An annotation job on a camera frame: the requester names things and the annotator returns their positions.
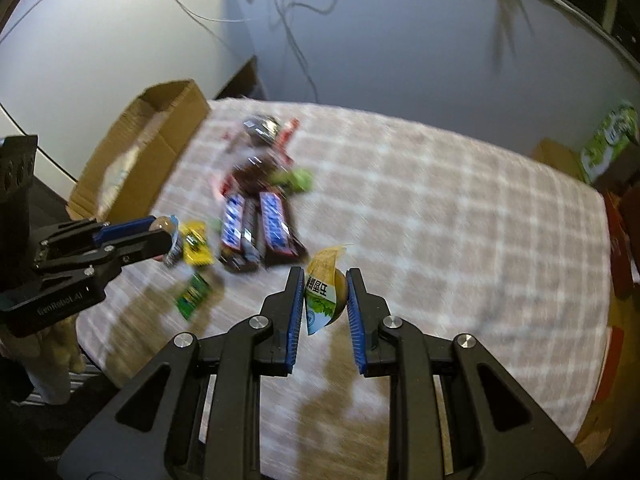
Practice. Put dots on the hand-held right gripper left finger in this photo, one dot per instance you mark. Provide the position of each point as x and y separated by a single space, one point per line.
295 320

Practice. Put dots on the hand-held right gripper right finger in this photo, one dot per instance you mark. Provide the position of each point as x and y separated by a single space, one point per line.
357 320

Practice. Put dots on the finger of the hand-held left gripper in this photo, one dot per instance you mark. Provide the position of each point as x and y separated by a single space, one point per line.
125 230
140 247

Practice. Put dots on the chocolate ball cup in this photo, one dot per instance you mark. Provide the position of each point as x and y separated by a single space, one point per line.
176 246

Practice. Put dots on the yellow jelly cup green label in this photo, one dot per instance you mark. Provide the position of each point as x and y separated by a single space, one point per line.
327 290

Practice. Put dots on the yellow candy packet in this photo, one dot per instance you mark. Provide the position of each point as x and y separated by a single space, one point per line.
196 245

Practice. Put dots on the green candy packet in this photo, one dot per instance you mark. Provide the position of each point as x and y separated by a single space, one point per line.
192 297

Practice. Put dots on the green round pastry packet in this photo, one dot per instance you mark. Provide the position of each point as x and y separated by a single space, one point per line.
297 180

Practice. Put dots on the beige cloth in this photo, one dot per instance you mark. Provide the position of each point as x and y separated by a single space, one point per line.
55 360

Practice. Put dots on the checked blanket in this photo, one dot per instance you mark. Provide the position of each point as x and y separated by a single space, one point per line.
425 210

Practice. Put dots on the small cardboard box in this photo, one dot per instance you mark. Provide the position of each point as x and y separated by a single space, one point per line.
555 157

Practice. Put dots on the red box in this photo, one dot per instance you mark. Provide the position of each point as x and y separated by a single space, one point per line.
622 260

